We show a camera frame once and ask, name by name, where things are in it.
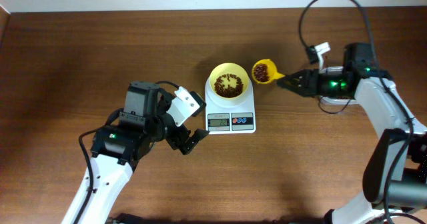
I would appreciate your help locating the yellow plastic bowl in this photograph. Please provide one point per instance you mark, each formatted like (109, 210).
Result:
(232, 68)

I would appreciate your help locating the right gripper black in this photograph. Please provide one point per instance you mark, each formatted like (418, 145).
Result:
(305, 75)

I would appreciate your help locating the red beans in scoop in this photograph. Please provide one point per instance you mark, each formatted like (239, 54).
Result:
(261, 73)

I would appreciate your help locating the yellow measuring scoop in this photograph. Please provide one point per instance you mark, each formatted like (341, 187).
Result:
(272, 71)

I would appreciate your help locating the white digital kitchen scale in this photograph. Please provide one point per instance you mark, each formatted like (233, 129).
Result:
(229, 116)

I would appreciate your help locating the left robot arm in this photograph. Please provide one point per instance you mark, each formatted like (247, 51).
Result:
(111, 162)

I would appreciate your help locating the clear plastic container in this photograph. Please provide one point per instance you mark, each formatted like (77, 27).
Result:
(339, 101)

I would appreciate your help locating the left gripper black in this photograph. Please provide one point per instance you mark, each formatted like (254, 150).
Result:
(176, 139)

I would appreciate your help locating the red beans in bowl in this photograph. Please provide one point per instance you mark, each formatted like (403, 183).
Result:
(228, 85)

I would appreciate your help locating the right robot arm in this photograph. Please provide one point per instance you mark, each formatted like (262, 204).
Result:
(394, 180)

